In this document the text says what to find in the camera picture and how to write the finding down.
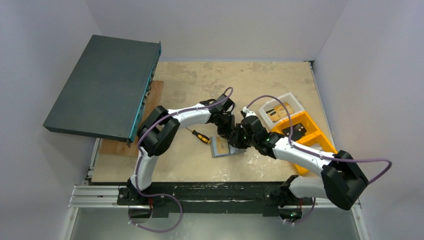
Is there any grey leather card holder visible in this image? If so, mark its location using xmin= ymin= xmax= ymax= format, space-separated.
xmin=209 ymin=136 xmax=246 ymax=158

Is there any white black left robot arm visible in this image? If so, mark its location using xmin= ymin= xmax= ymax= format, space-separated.
xmin=126 ymin=94 xmax=235 ymax=200

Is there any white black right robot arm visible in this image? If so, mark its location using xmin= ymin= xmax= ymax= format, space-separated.
xmin=232 ymin=115 xmax=370 ymax=210

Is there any white plastic bin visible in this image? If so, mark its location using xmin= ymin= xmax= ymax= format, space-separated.
xmin=258 ymin=92 xmax=305 ymax=129

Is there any yellow plastic bin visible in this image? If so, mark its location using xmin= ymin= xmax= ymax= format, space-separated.
xmin=271 ymin=111 xmax=338 ymax=175

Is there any wooden board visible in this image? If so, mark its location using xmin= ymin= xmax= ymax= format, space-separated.
xmin=97 ymin=80 xmax=164 ymax=157

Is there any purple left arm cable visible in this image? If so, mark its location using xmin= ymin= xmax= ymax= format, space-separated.
xmin=127 ymin=87 xmax=234 ymax=233

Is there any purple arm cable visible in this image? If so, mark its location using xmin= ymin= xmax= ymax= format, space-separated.
xmin=127 ymin=87 xmax=234 ymax=233
xmin=244 ymin=95 xmax=393 ymax=226

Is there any black yellow handled screwdriver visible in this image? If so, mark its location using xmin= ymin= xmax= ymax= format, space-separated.
xmin=186 ymin=127 xmax=211 ymax=144

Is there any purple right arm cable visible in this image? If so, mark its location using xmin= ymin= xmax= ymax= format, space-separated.
xmin=244 ymin=95 xmax=393 ymax=226

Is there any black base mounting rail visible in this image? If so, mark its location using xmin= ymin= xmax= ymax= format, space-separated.
xmin=117 ymin=181 xmax=313 ymax=220

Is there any dark grey network switch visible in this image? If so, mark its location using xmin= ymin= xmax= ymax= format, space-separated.
xmin=43 ymin=35 xmax=162 ymax=146

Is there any aluminium frame profile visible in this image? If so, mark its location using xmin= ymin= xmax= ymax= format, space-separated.
xmin=59 ymin=185 xmax=371 ymax=240

